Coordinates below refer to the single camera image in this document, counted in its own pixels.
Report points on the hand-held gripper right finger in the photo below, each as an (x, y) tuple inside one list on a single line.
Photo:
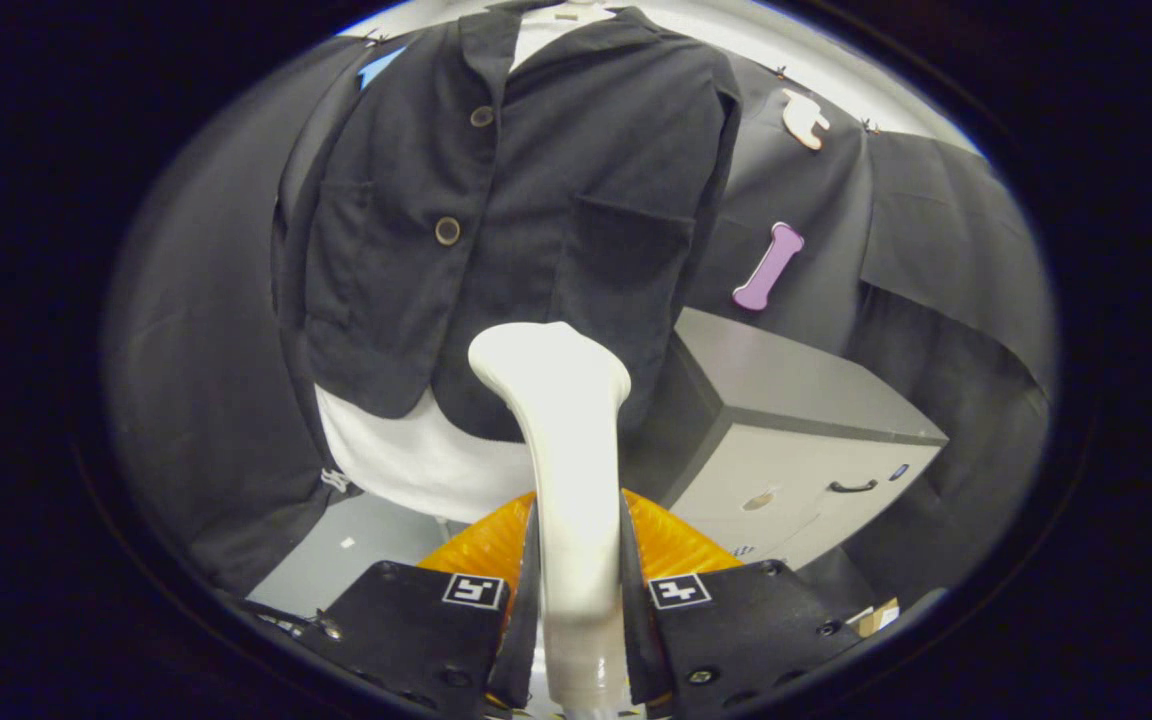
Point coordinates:
[(736, 630)]

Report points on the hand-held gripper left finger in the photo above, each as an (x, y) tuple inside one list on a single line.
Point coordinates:
[(416, 630)]

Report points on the white shirt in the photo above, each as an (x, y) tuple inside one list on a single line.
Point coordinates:
[(406, 460)]

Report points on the black jacket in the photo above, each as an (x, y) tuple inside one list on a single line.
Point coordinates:
[(556, 200)]

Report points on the cardboard piece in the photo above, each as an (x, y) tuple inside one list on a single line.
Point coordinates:
[(876, 618)]

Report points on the beige cabinet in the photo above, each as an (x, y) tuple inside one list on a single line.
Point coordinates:
[(796, 380)]

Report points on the black backdrop cloth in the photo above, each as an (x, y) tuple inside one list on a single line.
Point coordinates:
[(936, 220)]

